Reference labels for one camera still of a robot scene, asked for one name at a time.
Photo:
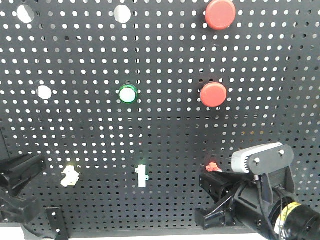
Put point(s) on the black perforated pegboard panel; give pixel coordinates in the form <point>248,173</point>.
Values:
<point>62,63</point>

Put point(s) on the red toggle switch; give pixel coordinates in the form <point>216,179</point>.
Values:
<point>213,167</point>

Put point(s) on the yellow toggle switch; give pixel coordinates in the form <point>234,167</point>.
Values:
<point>71,176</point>

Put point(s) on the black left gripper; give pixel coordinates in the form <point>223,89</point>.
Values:
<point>15,175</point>

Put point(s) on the white toggle switch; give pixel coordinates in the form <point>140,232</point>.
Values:
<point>142,176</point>

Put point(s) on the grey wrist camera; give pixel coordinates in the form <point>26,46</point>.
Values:
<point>262,159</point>

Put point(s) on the upper red push button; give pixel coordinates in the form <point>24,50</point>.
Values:
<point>220,14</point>

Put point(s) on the red push button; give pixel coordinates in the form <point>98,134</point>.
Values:
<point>220,14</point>
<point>213,94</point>

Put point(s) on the green illuminated push button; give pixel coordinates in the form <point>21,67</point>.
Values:
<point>128,93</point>

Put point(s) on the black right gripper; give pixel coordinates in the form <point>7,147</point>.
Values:
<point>263,205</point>

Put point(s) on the left black table clamp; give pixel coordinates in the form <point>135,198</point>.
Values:
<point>57,223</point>

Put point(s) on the lower red push button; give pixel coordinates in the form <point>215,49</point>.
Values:
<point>213,94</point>

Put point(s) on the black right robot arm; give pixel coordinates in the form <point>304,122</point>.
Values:
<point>303,224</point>

